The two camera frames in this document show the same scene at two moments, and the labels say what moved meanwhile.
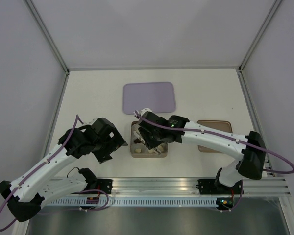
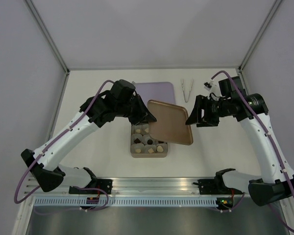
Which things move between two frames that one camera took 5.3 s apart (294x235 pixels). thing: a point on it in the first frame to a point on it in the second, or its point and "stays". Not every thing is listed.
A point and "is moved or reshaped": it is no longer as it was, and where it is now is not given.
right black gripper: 149,142 to 196,116
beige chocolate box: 140,150 stays
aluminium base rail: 272,186 stays
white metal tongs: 137,132 to 183,91
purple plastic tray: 159,97 stays
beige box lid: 224,125 is moved or reshaped
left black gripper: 115,142 to 144,113
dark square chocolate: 136,141 stays
